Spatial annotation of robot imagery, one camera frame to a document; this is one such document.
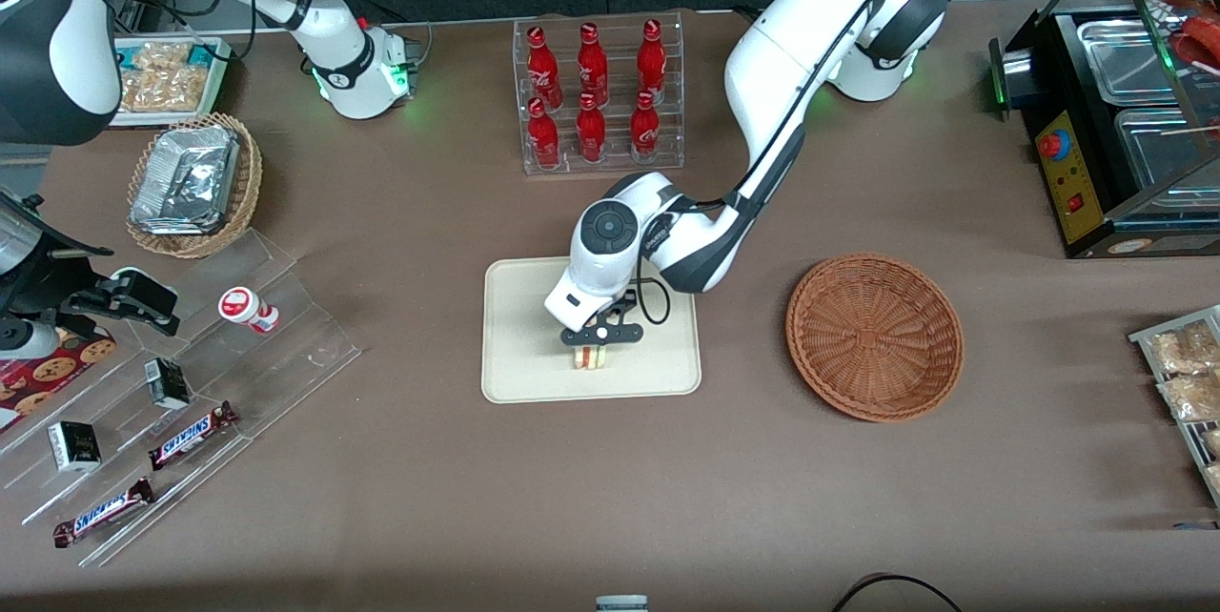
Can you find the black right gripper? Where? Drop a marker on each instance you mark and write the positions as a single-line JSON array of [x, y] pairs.
[[59, 288]]

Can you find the triangle sandwich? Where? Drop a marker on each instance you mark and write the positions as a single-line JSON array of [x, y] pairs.
[[591, 359]]

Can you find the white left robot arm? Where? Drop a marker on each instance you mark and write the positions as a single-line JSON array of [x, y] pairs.
[[782, 69]]

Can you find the beige plastic tray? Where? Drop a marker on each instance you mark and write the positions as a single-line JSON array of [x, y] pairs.
[[658, 364]]

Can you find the light wicker basket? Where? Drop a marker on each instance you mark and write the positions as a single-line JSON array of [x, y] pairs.
[[250, 173]]

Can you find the white snack tray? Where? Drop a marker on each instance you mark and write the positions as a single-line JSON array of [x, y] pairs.
[[217, 59]]

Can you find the round brown wicker basket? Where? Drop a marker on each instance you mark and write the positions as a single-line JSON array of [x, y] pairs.
[[872, 336]]

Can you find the grey snack tray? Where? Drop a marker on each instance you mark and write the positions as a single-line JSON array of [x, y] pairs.
[[1144, 337]]

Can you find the small black white carton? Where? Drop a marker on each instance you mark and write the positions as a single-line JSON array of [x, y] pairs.
[[74, 446], [167, 383]]

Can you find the red white yogurt bottle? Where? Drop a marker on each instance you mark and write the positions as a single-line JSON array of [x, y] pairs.
[[246, 308]]

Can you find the red cookie box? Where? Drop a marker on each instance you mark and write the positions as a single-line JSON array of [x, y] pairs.
[[52, 374]]

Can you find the stacked foil containers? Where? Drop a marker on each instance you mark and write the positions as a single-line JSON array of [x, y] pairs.
[[186, 178]]

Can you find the snickers chocolate bar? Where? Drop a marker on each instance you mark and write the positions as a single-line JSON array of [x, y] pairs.
[[103, 512], [191, 436]]

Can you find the clear acrylic stepped stand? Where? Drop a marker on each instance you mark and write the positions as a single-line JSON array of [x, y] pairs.
[[286, 364]]

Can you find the clear acrylic bottle rack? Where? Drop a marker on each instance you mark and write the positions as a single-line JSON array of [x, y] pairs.
[[615, 164]]

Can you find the clear bag of snacks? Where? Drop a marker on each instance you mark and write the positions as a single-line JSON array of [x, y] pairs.
[[162, 91], [162, 55]]

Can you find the red cola bottle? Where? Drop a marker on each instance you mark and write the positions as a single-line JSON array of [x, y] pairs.
[[652, 64], [645, 131], [591, 133], [541, 69], [543, 140], [593, 69]]

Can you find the small grey box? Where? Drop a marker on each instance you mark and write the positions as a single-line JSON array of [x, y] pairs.
[[621, 604]]

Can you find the red emergency stop button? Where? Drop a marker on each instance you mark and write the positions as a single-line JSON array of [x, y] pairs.
[[1053, 146]]

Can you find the black food warmer cabinet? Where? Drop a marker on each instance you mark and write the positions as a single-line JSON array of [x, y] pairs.
[[1087, 183]]

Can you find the clear bag of crackers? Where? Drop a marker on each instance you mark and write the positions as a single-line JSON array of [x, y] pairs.
[[1213, 477], [1187, 345], [1191, 397], [1212, 442]]

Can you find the steel warmer pan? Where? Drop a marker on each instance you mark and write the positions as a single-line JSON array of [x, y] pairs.
[[1129, 59], [1163, 150]]

